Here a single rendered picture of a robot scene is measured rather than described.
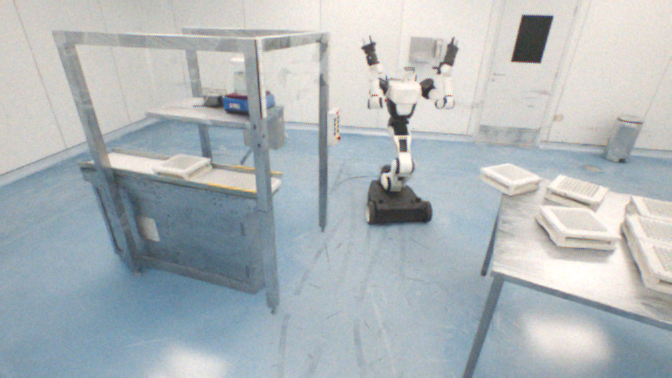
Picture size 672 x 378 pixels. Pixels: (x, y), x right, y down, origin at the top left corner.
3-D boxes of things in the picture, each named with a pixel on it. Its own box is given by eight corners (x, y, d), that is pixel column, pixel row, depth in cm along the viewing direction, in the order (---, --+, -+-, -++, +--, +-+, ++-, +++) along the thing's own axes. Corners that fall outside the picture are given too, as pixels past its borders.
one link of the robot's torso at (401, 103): (376, 112, 315) (380, 73, 299) (412, 112, 318) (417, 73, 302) (384, 121, 289) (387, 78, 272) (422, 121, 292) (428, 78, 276)
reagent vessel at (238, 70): (268, 91, 182) (266, 54, 173) (254, 96, 169) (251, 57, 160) (243, 89, 186) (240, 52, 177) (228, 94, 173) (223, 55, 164)
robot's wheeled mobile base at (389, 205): (360, 192, 363) (362, 163, 348) (407, 190, 368) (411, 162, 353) (372, 224, 307) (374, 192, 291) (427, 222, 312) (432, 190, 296)
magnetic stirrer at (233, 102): (276, 106, 189) (275, 90, 185) (258, 116, 171) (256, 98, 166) (245, 103, 194) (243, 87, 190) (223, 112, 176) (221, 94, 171)
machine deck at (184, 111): (284, 113, 192) (283, 106, 191) (250, 131, 160) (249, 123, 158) (192, 103, 208) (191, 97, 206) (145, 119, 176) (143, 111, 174)
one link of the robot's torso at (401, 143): (392, 176, 296) (386, 130, 313) (412, 176, 298) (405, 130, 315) (397, 169, 282) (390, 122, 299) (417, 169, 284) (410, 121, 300)
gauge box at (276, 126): (285, 144, 201) (284, 111, 192) (277, 150, 192) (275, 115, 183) (252, 140, 207) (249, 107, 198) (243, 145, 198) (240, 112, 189)
